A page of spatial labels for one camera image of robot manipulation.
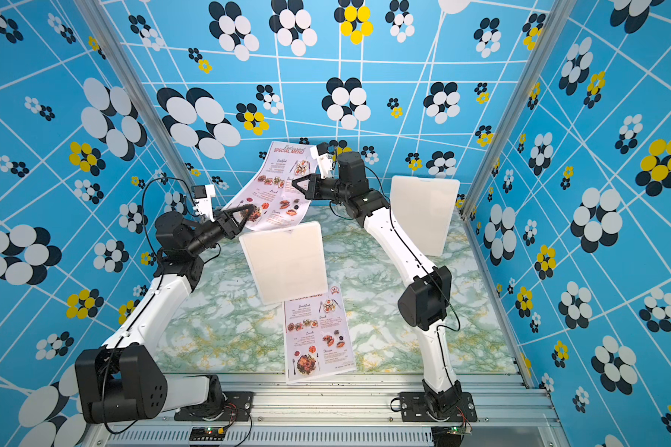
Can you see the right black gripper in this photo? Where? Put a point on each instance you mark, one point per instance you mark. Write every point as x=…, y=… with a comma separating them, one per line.
x=317, y=187

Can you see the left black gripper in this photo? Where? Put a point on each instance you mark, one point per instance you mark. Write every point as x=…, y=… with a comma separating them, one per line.
x=224, y=223

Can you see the restaurant menu sheet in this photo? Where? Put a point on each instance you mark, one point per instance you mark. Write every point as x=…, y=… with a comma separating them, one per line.
x=317, y=340
x=277, y=203

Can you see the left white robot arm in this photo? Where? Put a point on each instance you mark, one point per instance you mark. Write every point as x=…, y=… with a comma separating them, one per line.
x=120, y=381

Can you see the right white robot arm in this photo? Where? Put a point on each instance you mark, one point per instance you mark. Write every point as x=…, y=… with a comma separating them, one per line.
x=342, y=180

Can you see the left white narrow rack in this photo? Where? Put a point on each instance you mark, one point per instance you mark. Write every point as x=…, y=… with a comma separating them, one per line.
x=287, y=263

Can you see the white narrow rack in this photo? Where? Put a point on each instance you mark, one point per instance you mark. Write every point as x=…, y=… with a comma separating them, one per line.
x=287, y=263
x=424, y=208

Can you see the right white narrow rack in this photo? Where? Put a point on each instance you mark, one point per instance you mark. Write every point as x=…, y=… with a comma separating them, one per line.
x=424, y=208

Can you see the left small circuit board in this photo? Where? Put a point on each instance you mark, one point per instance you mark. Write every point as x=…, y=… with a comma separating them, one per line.
x=208, y=434

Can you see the small circuit board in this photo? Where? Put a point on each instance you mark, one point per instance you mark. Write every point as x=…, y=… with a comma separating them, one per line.
x=449, y=437
x=208, y=434

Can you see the right small circuit board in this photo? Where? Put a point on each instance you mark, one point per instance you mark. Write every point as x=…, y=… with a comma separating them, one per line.
x=449, y=437

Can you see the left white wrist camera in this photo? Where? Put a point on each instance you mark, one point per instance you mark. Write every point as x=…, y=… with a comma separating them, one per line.
x=202, y=199

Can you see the left aluminium corner post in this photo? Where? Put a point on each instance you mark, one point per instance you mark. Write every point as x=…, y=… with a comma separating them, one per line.
x=124, y=67

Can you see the aluminium corner post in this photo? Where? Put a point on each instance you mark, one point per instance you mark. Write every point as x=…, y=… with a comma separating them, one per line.
x=556, y=20
x=124, y=67

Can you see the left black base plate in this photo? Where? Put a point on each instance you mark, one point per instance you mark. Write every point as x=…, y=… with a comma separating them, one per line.
x=232, y=406

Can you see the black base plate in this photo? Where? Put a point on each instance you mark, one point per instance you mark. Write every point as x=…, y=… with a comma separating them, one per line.
x=418, y=407
x=232, y=406

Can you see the aluminium front rail frame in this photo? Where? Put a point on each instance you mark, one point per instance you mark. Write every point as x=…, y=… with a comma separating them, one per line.
x=356, y=410

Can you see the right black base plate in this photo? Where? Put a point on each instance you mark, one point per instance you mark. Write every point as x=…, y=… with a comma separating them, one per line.
x=418, y=407

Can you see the right aluminium corner post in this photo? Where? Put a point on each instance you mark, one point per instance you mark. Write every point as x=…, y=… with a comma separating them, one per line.
x=556, y=20

